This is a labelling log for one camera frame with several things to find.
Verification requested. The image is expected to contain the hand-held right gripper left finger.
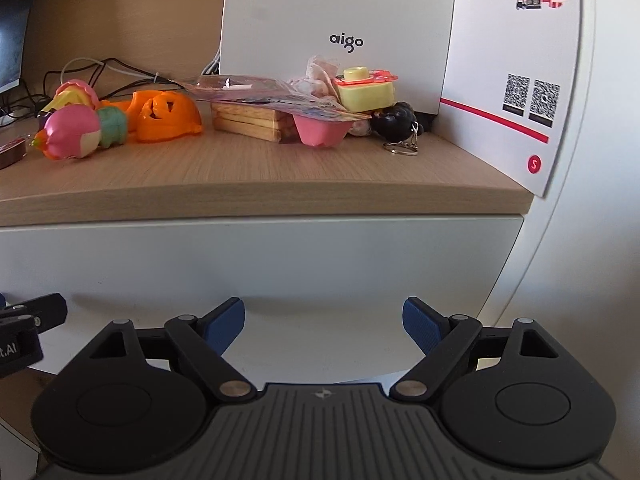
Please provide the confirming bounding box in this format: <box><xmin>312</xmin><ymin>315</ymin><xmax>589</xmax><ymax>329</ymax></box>
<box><xmin>90</xmin><ymin>297</ymin><xmax>256</xmax><ymax>402</ymax></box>

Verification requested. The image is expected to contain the black toy keychain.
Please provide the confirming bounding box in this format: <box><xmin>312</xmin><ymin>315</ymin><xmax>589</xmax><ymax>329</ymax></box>
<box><xmin>372</xmin><ymin>101</ymin><xmax>427</xmax><ymax>157</ymax></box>

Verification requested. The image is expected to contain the white computer case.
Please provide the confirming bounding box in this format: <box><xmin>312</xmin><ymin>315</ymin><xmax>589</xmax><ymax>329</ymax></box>
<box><xmin>217</xmin><ymin>0</ymin><xmax>458</xmax><ymax>116</ymax></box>

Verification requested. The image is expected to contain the stack of wooden sticks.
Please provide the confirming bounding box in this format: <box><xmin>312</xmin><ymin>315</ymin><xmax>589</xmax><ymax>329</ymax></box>
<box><xmin>210</xmin><ymin>100</ymin><xmax>295</xmax><ymax>144</ymax></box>

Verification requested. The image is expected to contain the green toy figure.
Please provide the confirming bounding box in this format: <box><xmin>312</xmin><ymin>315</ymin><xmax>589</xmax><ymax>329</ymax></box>
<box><xmin>95</xmin><ymin>101</ymin><xmax>132</xmax><ymax>150</ymax></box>

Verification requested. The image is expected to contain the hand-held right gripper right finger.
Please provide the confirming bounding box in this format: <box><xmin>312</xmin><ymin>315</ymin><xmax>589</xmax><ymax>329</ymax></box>
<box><xmin>389</xmin><ymin>296</ymin><xmax>561</xmax><ymax>402</ymax></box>

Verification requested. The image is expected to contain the orange pumpkin toy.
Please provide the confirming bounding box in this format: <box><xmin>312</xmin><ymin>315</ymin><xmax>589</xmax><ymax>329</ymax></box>
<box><xmin>116</xmin><ymin>90</ymin><xmax>205</xmax><ymax>144</ymax></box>

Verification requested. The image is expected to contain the yellow toy camera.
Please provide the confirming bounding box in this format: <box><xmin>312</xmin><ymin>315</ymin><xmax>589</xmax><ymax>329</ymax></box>
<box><xmin>332</xmin><ymin>66</ymin><xmax>400</xmax><ymax>113</ymax></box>

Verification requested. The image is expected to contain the colourful blister pack pink tray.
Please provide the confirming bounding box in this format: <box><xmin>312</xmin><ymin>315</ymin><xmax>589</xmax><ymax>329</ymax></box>
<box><xmin>175</xmin><ymin>74</ymin><xmax>373</xmax><ymax>151</ymax></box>

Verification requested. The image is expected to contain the grey braided cable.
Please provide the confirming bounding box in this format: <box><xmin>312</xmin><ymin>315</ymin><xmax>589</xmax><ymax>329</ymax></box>
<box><xmin>189</xmin><ymin>0</ymin><xmax>227</xmax><ymax>77</ymax></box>

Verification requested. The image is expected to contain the dark red box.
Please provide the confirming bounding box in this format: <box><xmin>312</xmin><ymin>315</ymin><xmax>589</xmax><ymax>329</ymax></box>
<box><xmin>0</xmin><ymin>137</ymin><xmax>27</xmax><ymax>170</ymax></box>

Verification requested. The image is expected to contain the computer monitor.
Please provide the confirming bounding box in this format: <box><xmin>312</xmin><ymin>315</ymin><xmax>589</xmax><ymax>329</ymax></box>
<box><xmin>0</xmin><ymin>0</ymin><xmax>32</xmax><ymax>95</ymax></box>

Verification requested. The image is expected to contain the black cable bundle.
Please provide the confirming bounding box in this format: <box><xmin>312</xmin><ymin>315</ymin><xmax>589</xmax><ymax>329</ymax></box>
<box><xmin>0</xmin><ymin>57</ymin><xmax>156</xmax><ymax>121</ymax></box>

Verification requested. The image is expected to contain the yellow tub with pink lid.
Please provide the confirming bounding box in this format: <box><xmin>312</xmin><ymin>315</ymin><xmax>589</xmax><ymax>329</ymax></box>
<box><xmin>42</xmin><ymin>79</ymin><xmax>101</xmax><ymax>113</ymax></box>

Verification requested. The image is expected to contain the pink round squishy toy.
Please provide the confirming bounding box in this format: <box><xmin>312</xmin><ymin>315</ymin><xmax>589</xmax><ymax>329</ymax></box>
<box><xmin>29</xmin><ymin>105</ymin><xmax>104</xmax><ymax>162</ymax></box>

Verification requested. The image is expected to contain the pink white plastic wrapper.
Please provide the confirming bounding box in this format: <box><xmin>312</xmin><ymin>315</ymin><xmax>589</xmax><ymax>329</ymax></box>
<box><xmin>292</xmin><ymin>54</ymin><xmax>342</xmax><ymax>99</ymax></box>

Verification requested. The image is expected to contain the white cable loop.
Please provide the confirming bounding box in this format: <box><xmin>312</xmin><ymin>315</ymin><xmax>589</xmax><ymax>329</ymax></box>
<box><xmin>59</xmin><ymin>57</ymin><xmax>162</xmax><ymax>87</ymax></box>

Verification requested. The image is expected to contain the white card with QR codes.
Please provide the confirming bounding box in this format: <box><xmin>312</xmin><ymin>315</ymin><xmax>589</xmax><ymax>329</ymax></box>
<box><xmin>439</xmin><ymin>0</ymin><xmax>587</xmax><ymax>198</ymax></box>

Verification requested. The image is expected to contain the white drawer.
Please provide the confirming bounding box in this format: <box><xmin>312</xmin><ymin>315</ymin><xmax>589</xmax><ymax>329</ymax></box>
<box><xmin>0</xmin><ymin>211</ymin><xmax>526</xmax><ymax>378</ymax></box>

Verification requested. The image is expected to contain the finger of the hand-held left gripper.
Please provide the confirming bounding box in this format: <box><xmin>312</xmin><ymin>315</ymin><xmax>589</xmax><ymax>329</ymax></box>
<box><xmin>0</xmin><ymin>291</ymin><xmax>69</xmax><ymax>333</ymax></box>

